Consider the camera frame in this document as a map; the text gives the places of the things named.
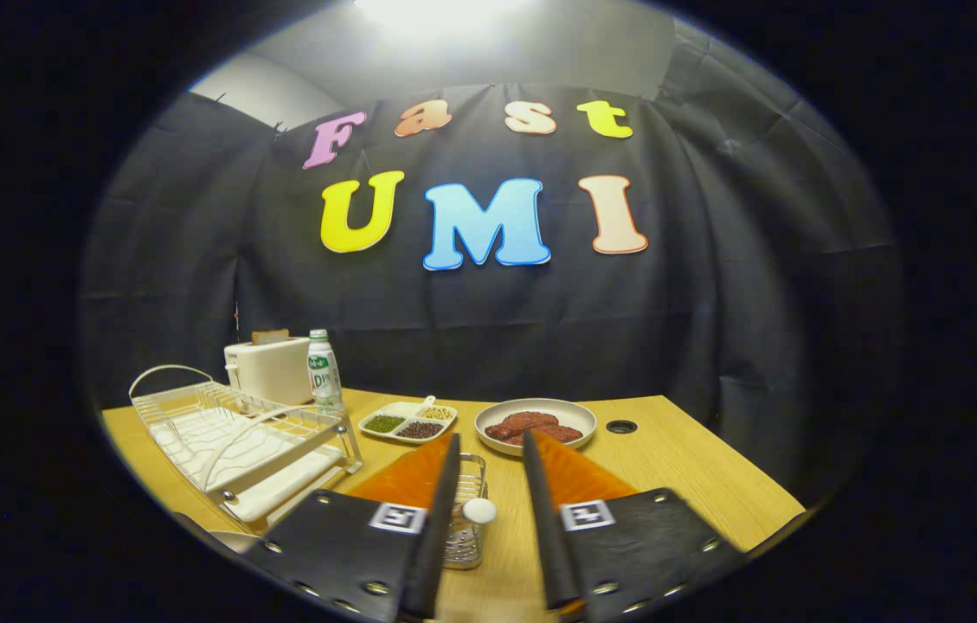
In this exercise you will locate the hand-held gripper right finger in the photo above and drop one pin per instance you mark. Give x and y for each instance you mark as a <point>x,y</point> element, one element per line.
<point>544,536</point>

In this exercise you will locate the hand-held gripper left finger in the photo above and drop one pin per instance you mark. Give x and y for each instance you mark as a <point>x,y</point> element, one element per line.
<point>436,536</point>

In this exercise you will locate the beige plate with meat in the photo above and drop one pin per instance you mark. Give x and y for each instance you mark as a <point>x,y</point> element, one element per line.
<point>570,414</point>

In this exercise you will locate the white divided dish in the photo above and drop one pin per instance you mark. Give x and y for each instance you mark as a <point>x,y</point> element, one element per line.
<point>397,409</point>

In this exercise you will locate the red meat slice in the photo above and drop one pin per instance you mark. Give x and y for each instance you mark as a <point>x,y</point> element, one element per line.
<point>562,433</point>
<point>518,424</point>

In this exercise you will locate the dark red beans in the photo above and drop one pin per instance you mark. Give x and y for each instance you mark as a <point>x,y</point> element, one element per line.
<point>421,429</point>

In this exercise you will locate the yellow soybeans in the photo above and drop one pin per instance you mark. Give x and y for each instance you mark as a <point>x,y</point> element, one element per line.
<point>435,414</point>

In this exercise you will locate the green mung beans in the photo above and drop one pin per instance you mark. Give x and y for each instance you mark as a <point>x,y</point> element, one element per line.
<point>384,424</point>

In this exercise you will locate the white drip tray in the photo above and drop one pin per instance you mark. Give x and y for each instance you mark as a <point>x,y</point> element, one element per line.
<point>280,497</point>

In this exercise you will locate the white bottle with green label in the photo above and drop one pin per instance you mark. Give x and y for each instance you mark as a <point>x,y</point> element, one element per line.
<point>324,376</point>

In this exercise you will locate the white toaster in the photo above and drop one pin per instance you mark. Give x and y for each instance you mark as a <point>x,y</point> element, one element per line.
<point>272,372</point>

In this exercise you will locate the brown toast slice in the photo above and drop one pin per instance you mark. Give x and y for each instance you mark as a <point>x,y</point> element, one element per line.
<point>270,337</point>

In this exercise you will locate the black backdrop cloth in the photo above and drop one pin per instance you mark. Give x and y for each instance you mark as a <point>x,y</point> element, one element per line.
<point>713,303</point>

